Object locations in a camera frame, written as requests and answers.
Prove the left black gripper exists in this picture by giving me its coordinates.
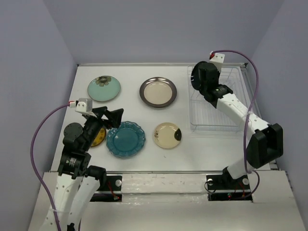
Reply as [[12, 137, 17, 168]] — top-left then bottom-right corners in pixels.
[[83, 105, 124, 150]]

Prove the teal scalloped plate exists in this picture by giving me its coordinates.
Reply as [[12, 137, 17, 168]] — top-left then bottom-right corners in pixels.
[[106, 121, 146, 158]]

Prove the cream plate with black spot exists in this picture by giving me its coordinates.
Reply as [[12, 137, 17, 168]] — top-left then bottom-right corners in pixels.
[[153, 122, 182, 149]]

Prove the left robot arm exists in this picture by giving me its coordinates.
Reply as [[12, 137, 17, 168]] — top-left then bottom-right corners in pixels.
[[40, 100, 124, 231]]

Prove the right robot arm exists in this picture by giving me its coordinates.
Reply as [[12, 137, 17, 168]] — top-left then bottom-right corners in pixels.
[[191, 61, 283, 189]]

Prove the yellow amber plate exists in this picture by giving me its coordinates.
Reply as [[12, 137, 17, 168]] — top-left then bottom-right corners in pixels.
[[91, 128, 106, 148]]

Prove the light green floral plate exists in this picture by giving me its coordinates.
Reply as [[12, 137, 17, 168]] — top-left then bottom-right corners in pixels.
[[87, 76, 121, 102]]

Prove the brown rimmed cream plate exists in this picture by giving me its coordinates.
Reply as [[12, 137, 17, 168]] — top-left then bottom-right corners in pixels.
[[139, 77, 178, 108]]

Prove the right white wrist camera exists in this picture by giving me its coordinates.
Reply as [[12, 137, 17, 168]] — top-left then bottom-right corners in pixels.
[[209, 51, 225, 71]]

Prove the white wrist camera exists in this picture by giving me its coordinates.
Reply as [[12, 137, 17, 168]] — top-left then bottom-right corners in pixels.
[[209, 51, 225, 71], [75, 98, 92, 114]]

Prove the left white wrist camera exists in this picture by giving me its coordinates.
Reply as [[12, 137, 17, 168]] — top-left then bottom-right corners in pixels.
[[75, 98, 92, 114]]

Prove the white wire dish rack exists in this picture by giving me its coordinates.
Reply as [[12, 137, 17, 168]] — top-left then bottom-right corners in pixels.
[[187, 65, 250, 133]]

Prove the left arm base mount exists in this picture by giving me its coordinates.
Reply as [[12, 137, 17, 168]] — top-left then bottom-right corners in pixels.
[[90, 175, 122, 203]]

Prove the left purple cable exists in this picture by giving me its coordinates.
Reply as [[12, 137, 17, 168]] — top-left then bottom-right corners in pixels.
[[30, 101, 76, 231]]

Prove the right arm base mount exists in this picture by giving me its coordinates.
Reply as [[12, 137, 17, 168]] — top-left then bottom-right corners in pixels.
[[204, 175, 253, 201]]

